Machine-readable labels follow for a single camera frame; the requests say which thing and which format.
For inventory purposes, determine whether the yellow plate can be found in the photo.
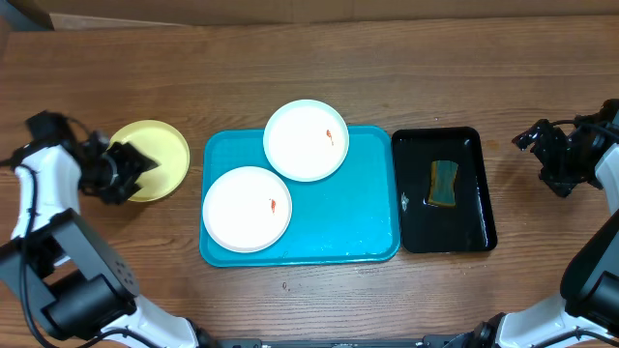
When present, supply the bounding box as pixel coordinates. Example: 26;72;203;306
111;120;191;202

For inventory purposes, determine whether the green yellow sponge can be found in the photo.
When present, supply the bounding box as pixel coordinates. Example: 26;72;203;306
427;160;458;208

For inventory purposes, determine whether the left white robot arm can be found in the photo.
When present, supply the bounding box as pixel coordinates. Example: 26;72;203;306
1;130;217;347

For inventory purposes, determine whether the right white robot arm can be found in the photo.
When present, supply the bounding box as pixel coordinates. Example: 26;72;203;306
438;99;618;348

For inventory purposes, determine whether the black water tray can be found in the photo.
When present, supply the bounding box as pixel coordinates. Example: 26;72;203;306
392;127;498;253

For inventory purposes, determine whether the teal plastic tray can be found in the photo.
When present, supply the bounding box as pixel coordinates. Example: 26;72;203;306
198;126;400;268

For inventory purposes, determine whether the white plate left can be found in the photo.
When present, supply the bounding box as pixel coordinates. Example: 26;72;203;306
202;166;292;253

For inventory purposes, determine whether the white plate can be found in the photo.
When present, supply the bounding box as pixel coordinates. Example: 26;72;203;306
263;100;350;182
202;166;292;253

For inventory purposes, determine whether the cardboard sheet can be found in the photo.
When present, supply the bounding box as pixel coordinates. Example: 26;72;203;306
10;0;618;26

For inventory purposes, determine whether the white plate top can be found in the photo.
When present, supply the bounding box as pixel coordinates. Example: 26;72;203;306
263;100;350;182

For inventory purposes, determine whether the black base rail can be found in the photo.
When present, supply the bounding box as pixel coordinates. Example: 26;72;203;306
216;333;473;348

